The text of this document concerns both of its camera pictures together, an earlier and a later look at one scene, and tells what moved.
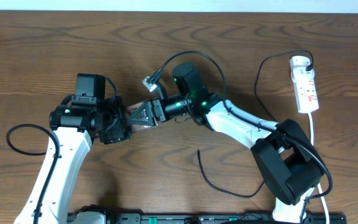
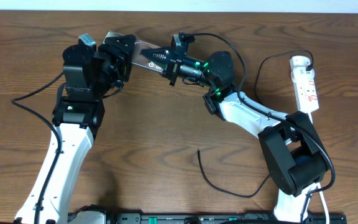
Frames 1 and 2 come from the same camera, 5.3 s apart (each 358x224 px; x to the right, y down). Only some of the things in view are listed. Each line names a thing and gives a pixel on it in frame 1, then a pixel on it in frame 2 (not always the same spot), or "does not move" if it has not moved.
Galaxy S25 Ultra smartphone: [134, 127] -> [138, 58]
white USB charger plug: [299, 73] does not move
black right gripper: [148, 106] -> [174, 61]
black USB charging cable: [259, 65] does not move
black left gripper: [114, 134] -> [117, 61]
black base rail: [222, 218] does not move
